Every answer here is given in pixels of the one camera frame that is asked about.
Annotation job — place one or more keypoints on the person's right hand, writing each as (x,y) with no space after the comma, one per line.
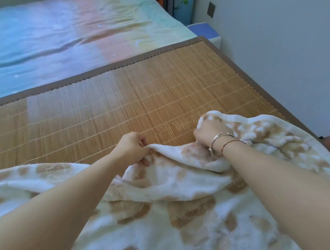
(208,132)

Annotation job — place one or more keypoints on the person's left hand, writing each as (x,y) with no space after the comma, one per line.
(130,149)

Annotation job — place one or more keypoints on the beige white patterned towel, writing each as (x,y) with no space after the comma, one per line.
(170,209)

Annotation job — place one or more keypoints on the person's right forearm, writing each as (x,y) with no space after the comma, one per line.
(286,192)

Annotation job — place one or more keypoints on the person's left forearm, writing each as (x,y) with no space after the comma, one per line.
(49,214)

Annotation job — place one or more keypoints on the brown bamboo sleeping mat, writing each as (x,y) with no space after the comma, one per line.
(140,102)

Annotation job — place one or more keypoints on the green yellow painted board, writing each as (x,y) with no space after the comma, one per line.
(182,8)

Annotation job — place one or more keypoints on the dark wall socket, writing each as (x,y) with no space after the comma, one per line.
(211,10)

